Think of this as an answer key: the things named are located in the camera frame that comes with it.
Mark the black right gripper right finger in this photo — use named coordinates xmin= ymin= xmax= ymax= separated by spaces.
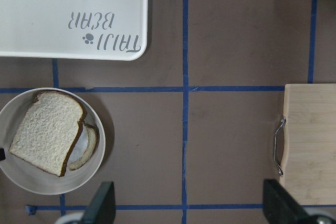
xmin=262 ymin=179 xmax=309 ymax=224

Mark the wooden cutting board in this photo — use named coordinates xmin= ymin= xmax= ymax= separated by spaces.
xmin=279 ymin=83 xmax=335 ymax=205

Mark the fried egg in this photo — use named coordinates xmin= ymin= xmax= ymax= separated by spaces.
xmin=68 ymin=127 xmax=88 ymax=165

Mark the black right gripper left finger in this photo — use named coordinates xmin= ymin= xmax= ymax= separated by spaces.
xmin=81 ymin=182 xmax=116 ymax=224

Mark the white round plate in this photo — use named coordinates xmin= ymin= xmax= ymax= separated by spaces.
xmin=1 ymin=88 xmax=106 ymax=195

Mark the bread slice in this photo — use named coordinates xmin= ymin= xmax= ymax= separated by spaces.
xmin=9 ymin=90 xmax=87 ymax=177
xmin=67 ymin=124 xmax=99 ymax=171

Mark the white rectangular bear tray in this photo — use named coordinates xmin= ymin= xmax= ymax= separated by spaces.
xmin=1 ymin=0 xmax=148 ymax=61

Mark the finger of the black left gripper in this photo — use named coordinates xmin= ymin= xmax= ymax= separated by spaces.
xmin=0 ymin=148 xmax=5 ymax=161

